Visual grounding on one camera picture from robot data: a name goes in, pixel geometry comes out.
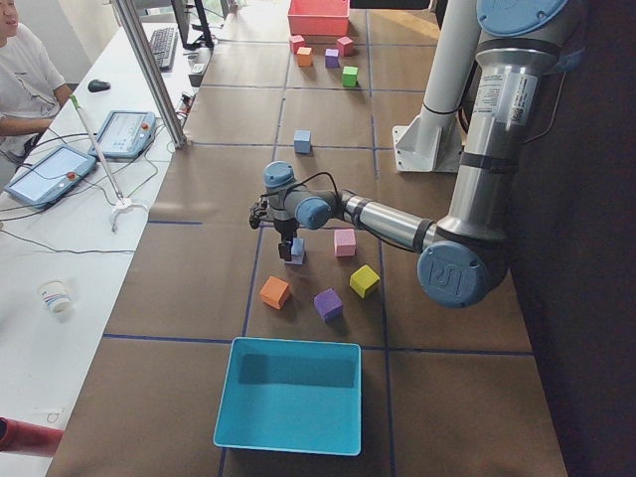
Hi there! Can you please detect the orange block right side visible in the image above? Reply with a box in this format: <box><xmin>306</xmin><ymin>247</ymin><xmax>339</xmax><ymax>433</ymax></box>
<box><xmin>295</xmin><ymin>47</ymin><xmax>313</xmax><ymax>68</ymax></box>

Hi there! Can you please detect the red block near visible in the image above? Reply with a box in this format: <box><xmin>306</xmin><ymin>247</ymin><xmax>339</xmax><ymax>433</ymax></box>
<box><xmin>289</xmin><ymin>35</ymin><xmax>306</xmax><ymax>55</ymax></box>

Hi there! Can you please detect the purple block right side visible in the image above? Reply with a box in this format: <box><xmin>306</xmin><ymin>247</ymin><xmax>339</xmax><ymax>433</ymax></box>
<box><xmin>324</xmin><ymin>49</ymin><xmax>340</xmax><ymax>69</ymax></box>

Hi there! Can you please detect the black keyboard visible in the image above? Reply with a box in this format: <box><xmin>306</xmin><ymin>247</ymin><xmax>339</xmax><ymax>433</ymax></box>
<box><xmin>149</xmin><ymin>27</ymin><xmax>177</xmax><ymax>72</ymax></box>

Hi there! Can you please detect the orange block left side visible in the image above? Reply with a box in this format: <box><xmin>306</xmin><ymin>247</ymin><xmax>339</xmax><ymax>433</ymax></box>
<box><xmin>259</xmin><ymin>276</ymin><xmax>290</xmax><ymax>310</ymax></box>

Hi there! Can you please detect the black computer mouse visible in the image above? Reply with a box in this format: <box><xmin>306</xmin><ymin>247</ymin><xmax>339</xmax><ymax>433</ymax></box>
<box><xmin>87</xmin><ymin>79</ymin><xmax>111</xmax><ymax>92</ymax></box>

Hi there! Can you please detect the pink block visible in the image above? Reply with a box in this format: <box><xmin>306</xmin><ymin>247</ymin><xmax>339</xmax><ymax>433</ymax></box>
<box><xmin>333</xmin><ymin>229</ymin><xmax>357</xmax><ymax>257</ymax></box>

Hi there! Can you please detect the purple block left side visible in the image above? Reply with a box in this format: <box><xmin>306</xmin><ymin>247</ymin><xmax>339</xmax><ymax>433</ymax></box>
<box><xmin>313</xmin><ymin>288</ymin><xmax>344</xmax><ymax>322</ymax></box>

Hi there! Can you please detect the black monitor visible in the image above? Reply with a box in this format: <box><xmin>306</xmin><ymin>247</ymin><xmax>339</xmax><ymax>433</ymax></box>
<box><xmin>171</xmin><ymin>0</ymin><xmax>215</xmax><ymax>51</ymax></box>

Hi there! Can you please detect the red cylinder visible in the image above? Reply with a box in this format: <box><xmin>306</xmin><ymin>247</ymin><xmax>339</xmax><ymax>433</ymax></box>
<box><xmin>0</xmin><ymin>417</ymin><xmax>64</xmax><ymax>457</ymax></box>

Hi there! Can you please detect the teach pendant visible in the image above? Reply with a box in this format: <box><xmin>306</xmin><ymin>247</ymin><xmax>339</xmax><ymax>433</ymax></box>
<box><xmin>96</xmin><ymin>110</ymin><xmax>157</xmax><ymax>162</ymax></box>
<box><xmin>4</xmin><ymin>145</ymin><xmax>96</xmax><ymax>209</ymax></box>

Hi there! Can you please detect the yellow block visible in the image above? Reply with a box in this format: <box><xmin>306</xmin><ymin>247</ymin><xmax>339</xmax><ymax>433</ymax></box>
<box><xmin>349</xmin><ymin>264</ymin><xmax>381</xmax><ymax>299</ymax></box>

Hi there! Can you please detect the green block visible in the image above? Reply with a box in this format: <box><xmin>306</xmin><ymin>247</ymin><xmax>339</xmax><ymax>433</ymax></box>
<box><xmin>341</xmin><ymin>66</ymin><xmax>359</xmax><ymax>88</ymax></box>

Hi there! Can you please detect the teach pendant near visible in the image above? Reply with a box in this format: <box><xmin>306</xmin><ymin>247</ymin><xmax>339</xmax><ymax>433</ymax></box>
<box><xmin>4</xmin><ymin>145</ymin><xmax>96</xmax><ymax>209</ymax></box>

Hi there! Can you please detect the white pedestal column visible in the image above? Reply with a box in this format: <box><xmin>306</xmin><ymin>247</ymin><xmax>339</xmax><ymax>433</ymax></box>
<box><xmin>393</xmin><ymin>0</ymin><xmax>481</xmax><ymax>173</ymax></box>

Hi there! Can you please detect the aluminium frame post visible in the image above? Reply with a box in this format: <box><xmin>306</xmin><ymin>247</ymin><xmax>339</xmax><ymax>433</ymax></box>
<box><xmin>112</xmin><ymin>0</ymin><xmax>187</xmax><ymax>150</ymax></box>

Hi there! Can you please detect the orange block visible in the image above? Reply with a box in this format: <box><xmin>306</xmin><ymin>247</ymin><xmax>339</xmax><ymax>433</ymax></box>
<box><xmin>295</xmin><ymin>47</ymin><xmax>313</xmax><ymax>68</ymax></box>
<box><xmin>259</xmin><ymin>276</ymin><xmax>290</xmax><ymax>310</ymax></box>

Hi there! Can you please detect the teal bin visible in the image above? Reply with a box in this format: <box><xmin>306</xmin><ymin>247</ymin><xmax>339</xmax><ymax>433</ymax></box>
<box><xmin>213</xmin><ymin>337</ymin><xmax>362</xmax><ymax>456</ymax></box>

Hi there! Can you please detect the red block far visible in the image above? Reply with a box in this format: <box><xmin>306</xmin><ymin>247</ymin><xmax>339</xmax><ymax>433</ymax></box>
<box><xmin>336</xmin><ymin>36</ymin><xmax>355</xmax><ymax>57</ymax></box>

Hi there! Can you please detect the light blue block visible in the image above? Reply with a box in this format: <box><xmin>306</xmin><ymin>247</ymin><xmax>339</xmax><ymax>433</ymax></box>
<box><xmin>285</xmin><ymin>238</ymin><xmax>306</xmax><ymax>265</ymax></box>
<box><xmin>293</xmin><ymin>129</ymin><xmax>312</xmax><ymax>154</ymax></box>

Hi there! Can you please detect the teach pendant far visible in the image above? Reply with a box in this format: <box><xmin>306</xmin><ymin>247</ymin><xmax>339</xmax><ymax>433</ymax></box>
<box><xmin>96</xmin><ymin>110</ymin><xmax>157</xmax><ymax>162</ymax></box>

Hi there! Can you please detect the seated person white shirt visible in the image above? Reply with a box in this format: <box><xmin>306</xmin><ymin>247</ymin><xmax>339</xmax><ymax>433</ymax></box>
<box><xmin>1</xmin><ymin>1</ymin><xmax>72</xmax><ymax>164</ymax></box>

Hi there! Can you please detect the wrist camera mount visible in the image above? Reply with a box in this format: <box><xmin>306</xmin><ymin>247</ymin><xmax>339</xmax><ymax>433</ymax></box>
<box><xmin>248</xmin><ymin>198</ymin><xmax>272</xmax><ymax>230</ymax></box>

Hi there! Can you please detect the pink tray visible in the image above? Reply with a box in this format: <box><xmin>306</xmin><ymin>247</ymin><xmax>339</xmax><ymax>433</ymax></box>
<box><xmin>287</xmin><ymin>0</ymin><xmax>350</xmax><ymax>36</ymax></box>

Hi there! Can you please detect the red block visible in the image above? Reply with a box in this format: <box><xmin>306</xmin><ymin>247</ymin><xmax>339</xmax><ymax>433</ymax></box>
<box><xmin>289</xmin><ymin>35</ymin><xmax>306</xmax><ymax>55</ymax></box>
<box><xmin>336</xmin><ymin>36</ymin><xmax>355</xmax><ymax>57</ymax></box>

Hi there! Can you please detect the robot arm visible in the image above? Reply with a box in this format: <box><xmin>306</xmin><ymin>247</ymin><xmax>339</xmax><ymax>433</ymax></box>
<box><xmin>249</xmin><ymin>1</ymin><xmax>587</xmax><ymax>308</ymax></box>

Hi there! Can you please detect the paper cup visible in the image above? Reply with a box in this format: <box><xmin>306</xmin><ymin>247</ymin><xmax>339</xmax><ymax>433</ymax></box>
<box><xmin>38</xmin><ymin>280</ymin><xmax>72</xmax><ymax>314</ymax></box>

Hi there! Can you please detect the black cable wrist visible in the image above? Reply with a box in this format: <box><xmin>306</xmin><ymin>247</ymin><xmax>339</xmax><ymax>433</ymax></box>
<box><xmin>265</xmin><ymin>171</ymin><xmax>344</xmax><ymax>201</ymax></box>

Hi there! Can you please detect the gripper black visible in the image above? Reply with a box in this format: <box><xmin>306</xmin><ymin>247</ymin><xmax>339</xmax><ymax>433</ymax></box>
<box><xmin>273</xmin><ymin>219</ymin><xmax>298</xmax><ymax>260</ymax></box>

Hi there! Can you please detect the purple block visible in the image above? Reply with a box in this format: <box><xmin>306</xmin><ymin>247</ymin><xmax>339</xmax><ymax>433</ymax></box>
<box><xmin>313</xmin><ymin>288</ymin><xmax>344</xmax><ymax>322</ymax></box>
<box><xmin>324</xmin><ymin>49</ymin><xmax>340</xmax><ymax>69</ymax></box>

